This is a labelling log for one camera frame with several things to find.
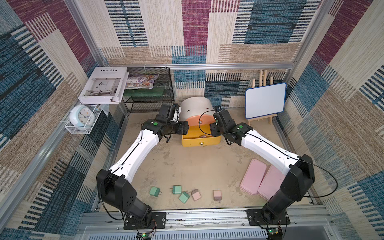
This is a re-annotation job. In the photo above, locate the yellow drawer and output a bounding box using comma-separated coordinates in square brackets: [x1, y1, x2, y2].
[182, 125, 221, 147]

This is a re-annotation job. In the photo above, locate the green plug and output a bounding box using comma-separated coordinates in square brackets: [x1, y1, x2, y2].
[179, 192, 190, 204]
[149, 187, 161, 197]
[172, 185, 182, 195]

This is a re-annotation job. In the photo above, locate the white round drawer cabinet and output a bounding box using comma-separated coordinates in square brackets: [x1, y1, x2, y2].
[180, 97, 214, 121]

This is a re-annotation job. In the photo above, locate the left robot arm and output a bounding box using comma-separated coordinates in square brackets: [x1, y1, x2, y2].
[97, 120, 189, 226]

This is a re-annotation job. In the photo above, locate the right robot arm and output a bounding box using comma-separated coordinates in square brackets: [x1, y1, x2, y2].
[210, 122, 315, 224]

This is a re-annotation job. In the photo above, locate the white board on easel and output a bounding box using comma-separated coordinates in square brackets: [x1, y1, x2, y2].
[245, 70, 287, 125]

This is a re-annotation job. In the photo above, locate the pink case left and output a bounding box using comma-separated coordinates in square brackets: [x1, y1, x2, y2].
[240, 159, 267, 195]

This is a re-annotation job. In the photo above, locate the pink case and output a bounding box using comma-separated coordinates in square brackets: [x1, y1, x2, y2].
[258, 165, 286, 200]
[240, 159, 267, 195]

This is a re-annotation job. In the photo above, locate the colourful picture book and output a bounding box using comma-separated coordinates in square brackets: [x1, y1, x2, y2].
[125, 75, 160, 90]

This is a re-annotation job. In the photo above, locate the pink case right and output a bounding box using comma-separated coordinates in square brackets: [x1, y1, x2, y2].
[258, 165, 286, 200]

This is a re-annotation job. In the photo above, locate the white Inedia box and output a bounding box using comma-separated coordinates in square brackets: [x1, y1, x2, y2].
[79, 67, 129, 105]

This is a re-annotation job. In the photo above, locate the white alarm clock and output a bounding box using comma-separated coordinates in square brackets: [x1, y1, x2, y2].
[70, 105, 96, 128]

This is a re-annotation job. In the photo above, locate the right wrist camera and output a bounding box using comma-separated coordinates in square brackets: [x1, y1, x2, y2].
[213, 106, 236, 129]

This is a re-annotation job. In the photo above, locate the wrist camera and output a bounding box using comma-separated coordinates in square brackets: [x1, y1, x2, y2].
[156, 104, 182, 123]
[213, 106, 236, 129]

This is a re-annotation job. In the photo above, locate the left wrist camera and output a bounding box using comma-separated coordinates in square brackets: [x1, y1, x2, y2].
[156, 104, 182, 123]

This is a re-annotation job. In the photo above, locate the black wire shelf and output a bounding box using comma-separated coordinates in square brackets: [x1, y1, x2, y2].
[123, 67, 175, 113]

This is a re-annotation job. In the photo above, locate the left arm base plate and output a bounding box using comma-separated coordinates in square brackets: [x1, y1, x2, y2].
[124, 212, 167, 230]

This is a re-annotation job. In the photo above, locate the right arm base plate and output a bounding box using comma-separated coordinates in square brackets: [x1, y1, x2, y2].
[246, 209, 291, 227]

